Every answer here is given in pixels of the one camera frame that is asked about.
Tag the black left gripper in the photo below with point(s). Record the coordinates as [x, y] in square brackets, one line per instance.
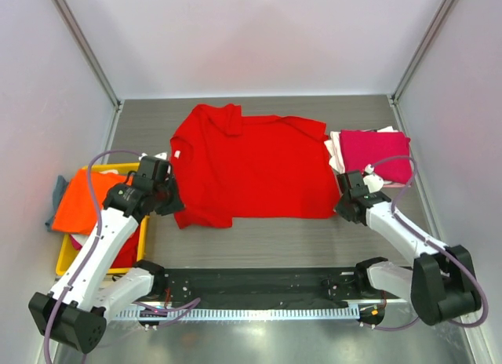
[176, 204]

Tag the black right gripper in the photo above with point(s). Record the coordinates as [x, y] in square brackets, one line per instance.
[345, 209]

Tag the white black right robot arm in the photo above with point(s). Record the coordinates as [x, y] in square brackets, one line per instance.
[439, 283]

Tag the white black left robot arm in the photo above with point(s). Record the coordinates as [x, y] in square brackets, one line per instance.
[77, 308]

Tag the folded pink t-shirt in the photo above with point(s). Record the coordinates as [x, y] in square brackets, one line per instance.
[389, 184]

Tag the folded magenta t-shirt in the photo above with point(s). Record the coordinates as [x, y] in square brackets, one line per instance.
[398, 170]

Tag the dark red t-shirt in bin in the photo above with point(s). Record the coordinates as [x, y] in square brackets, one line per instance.
[127, 254]

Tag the orange t-shirt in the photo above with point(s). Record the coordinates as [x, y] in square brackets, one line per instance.
[78, 203]

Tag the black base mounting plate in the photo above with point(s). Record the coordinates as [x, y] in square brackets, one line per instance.
[265, 288]

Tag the grey t-shirt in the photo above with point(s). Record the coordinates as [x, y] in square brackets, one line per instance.
[57, 196]

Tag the yellow plastic bin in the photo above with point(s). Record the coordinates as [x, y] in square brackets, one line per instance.
[76, 217]

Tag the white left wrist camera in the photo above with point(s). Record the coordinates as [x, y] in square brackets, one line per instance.
[161, 155]

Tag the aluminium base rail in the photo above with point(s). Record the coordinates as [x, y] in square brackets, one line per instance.
[141, 280]

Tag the white slotted cable duct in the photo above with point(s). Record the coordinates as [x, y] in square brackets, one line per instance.
[135, 313]

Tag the left aluminium frame post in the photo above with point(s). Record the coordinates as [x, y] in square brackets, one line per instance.
[78, 35]

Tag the aluminium frame post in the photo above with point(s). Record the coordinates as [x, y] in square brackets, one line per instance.
[438, 20]
[78, 35]

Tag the right aluminium frame post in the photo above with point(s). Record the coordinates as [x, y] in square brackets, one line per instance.
[438, 20]

